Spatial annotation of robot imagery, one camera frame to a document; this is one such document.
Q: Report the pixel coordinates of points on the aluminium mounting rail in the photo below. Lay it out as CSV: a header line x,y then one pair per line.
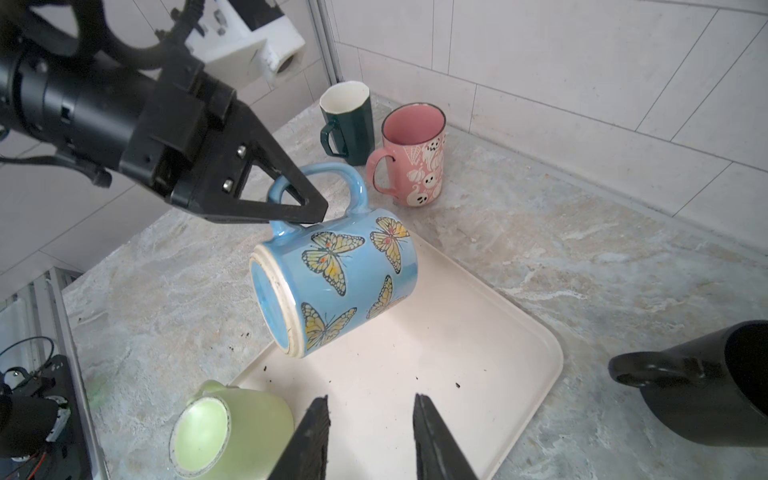
x,y
34,328

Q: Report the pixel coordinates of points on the left corner metal profile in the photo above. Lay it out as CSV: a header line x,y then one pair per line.
x,y
322,24

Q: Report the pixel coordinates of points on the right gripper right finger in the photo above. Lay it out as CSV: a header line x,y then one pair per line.
x,y
438,456

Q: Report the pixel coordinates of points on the light green mug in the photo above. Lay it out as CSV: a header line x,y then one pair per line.
x,y
226,432

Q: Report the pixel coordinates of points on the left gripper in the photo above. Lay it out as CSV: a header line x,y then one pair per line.
x,y
174,144

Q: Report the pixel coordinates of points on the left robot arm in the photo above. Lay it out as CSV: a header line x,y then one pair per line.
x,y
84,94

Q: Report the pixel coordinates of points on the blue patterned mug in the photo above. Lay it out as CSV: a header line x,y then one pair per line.
x,y
314,284

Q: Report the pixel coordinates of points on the black mug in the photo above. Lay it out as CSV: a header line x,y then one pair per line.
x,y
711,390

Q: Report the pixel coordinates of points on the dark green mug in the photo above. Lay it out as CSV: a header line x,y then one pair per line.
x,y
349,130

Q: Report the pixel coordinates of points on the beige tray mat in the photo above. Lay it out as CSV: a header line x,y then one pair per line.
x,y
486,365

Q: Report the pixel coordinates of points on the pink patterned mug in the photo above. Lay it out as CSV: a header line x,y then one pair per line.
x,y
409,166

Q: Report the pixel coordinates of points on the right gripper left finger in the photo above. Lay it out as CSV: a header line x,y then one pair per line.
x,y
306,454

